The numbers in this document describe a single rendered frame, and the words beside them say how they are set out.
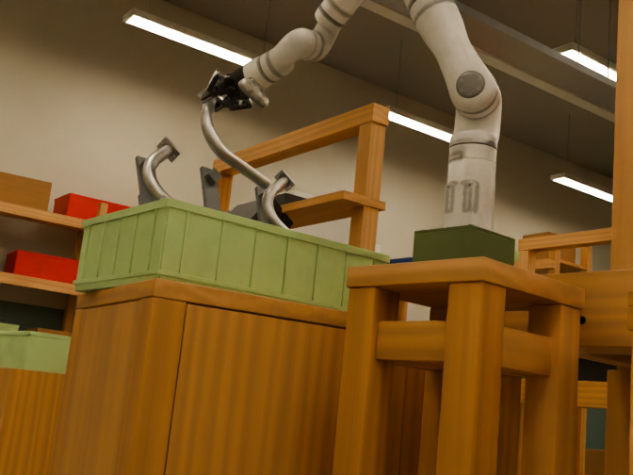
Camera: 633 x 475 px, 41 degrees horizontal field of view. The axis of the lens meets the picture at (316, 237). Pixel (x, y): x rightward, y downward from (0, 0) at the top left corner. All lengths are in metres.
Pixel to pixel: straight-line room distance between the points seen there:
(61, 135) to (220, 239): 6.72
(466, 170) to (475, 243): 0.16
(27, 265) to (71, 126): 1.59
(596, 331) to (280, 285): 0.66
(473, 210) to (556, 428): 0.42
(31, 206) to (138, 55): 2.19
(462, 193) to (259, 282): 0.49
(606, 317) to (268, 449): 0.71
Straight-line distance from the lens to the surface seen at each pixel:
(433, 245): 1.58
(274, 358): 1.71
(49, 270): 7.61
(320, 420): 1.77
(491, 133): 1.66
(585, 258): 7.63
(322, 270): 1.91
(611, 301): 1.72
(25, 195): 7.64
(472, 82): 1.66
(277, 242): 1.84
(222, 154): 2.09
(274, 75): 2.02
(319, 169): 9.83
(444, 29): 1.73
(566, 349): 1.61
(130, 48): 8.94
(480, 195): 1.61
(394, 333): 1.52
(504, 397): 1.87
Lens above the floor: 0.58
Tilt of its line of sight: 12 degrees up
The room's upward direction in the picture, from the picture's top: 6 degrees clockwise
